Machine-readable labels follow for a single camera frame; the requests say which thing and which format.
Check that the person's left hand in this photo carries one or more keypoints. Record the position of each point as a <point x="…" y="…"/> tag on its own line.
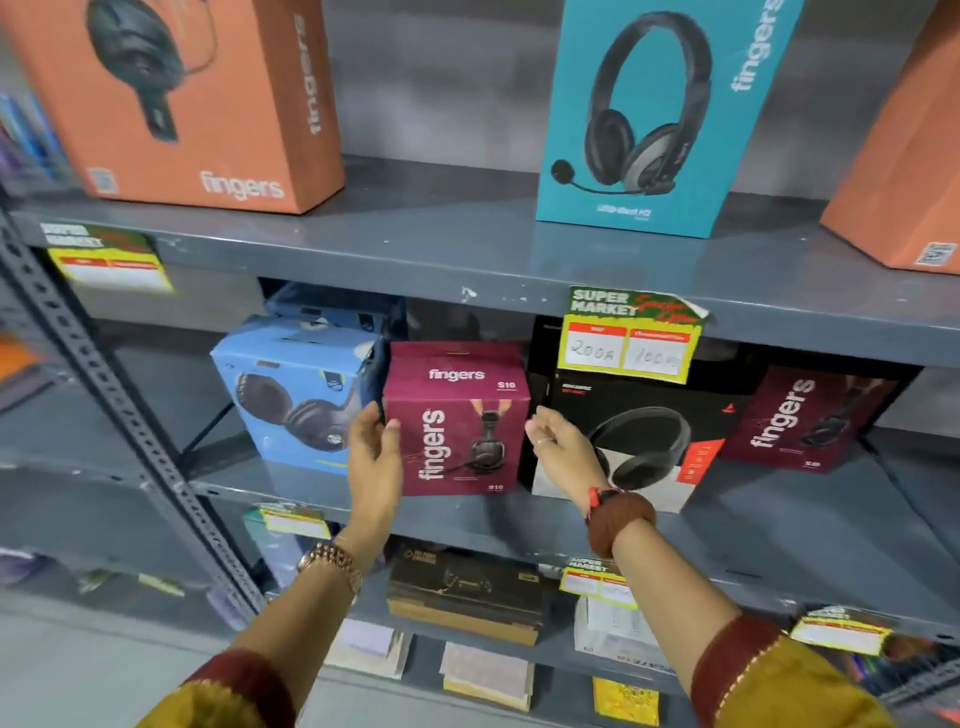
<point x="373" y="480"/>

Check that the person's right hand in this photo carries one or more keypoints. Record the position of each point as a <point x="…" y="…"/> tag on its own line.
<point x="571" y="461"/>

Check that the person's right fingers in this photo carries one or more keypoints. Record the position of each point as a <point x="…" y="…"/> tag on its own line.
<point x="545" y="429"/>

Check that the person's left thumb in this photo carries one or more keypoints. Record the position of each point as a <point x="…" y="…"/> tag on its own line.
<point x="391" y="430"/>

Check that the person's left forearm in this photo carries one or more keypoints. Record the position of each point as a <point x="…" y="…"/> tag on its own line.
<point x="296" y="637"/>

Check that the person's right forearm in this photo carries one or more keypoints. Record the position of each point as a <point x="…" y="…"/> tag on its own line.
<point x="671" y="592"/>

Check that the black and white headphone box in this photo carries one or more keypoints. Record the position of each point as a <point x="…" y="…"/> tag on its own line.
<point x="645" y="442"/>

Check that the light blue headphone box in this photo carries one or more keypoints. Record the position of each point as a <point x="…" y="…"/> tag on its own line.
<point x="292" y="390"/>

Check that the brown hair scrunchie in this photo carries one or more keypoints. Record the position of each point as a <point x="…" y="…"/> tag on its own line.
<point x="619" y="520"/>

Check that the handwritten yellow price label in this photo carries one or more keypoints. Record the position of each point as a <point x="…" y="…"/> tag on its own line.
<point x="630" y="337"/>

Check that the dark blue box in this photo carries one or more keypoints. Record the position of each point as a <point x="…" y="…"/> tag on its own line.
<point x="330" y="307"/>

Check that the gold wristwatch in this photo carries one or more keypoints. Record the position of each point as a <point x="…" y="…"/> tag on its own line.
<point x="331" y="561"/>

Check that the pale green packet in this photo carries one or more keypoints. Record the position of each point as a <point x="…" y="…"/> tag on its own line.
<point x="270" y="547"/>

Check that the black and brown flat box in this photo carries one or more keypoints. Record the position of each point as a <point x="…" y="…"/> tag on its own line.
<point x="465" y="592"/>

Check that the grey metal shelf rack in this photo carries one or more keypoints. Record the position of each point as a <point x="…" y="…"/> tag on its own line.
<point x="450" y="247"/>

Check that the white flat packet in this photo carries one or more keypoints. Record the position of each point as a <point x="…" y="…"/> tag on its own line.
<point x="487" y="675"/>
<point x="367" y="646"/>

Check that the dark maroon headphone box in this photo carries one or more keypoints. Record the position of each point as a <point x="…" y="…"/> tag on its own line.
<point x="802" y="420"/>

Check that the yellow packet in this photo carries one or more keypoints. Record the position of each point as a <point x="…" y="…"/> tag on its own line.
<point x="625" y="702"/>

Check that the yellow and maroon left sleeve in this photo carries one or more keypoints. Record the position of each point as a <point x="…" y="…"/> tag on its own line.
<point x="225" y="694"/>

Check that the yellow and maroon sleeve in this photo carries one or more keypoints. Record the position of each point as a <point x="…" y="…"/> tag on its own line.
<point x="780" y="682"/>
<point x="225" y="694"/>

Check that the teal headset box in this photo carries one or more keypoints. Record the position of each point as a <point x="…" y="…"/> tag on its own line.
<point x="660" y="112"/>

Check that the yellow and maroon right sleeve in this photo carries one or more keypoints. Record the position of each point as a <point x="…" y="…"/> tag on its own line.
<point x="780" y="682"/>

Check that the large orange headphone box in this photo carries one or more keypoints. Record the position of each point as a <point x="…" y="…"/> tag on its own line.
<point x="225" y="97"/>

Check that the colourful shiny packets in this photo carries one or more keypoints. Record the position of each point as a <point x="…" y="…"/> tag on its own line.
<point x="911" y="667"/>

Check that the plain orange box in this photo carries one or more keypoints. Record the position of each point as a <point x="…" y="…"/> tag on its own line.
<point x="900" y="150"/>

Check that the blue packets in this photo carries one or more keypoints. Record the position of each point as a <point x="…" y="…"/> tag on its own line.
<point x="30" y="142"/>

